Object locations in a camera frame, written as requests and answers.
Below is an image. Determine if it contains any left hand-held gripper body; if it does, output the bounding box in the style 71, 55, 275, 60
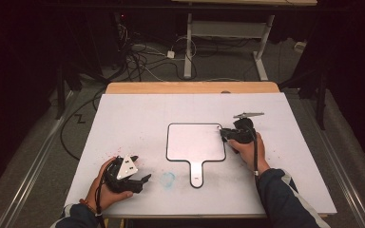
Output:
103, 154, 145, 195

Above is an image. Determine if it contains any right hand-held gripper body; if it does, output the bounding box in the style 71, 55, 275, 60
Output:
230, 111, 265, 144

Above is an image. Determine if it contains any white paddle whiteboard black rim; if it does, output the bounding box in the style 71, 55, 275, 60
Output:
165, 123, 227, 189

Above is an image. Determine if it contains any person's left hand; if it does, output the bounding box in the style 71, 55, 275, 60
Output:
85, 157, 134, 212

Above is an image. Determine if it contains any person's right hand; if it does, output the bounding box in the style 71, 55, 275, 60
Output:
227, 132, 271, 174

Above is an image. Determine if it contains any black metal stand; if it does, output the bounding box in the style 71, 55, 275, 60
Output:
54, 61, 109, 121
278, 67, 330, 131

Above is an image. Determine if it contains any white-framed desk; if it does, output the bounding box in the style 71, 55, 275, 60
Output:
170, 0, 318, 82

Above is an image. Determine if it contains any small white box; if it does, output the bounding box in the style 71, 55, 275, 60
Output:
294, 40, 307, 54

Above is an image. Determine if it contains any dark device with red light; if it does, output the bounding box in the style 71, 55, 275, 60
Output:
113, 11, 131, 34

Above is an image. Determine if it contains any right hand-held gripper black cable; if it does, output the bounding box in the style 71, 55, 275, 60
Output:
242, 120, 260, 188

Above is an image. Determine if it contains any hand-held gripper black cable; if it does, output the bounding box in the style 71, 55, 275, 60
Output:
242, 120, 260, 188
94, 177, 107, 228

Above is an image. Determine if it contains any left hand-held gripper black cable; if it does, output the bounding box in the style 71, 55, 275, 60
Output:
94, 177, 107, 228

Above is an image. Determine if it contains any red bracelet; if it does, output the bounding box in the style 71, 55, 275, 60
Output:
78, 198, 98, 214

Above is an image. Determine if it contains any long black floor cable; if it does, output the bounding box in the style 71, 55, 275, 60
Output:
59, 89, 109, 162

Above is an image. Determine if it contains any metal floor rail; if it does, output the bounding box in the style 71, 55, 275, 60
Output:
0, 90, 79, 228
297, 93, 365, 228

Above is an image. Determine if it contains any tangle of floor cables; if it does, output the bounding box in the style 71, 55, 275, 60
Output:
116, 22, 198, 84

